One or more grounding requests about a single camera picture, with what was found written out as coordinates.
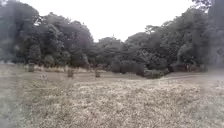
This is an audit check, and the wood of dark trees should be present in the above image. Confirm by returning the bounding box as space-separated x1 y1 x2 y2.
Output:
0 0 224 80

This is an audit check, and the round green bush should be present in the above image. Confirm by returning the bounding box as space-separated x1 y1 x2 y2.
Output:
144 68 170 80

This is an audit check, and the dry grass field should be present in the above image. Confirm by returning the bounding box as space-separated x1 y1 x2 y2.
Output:
0 63 224 128

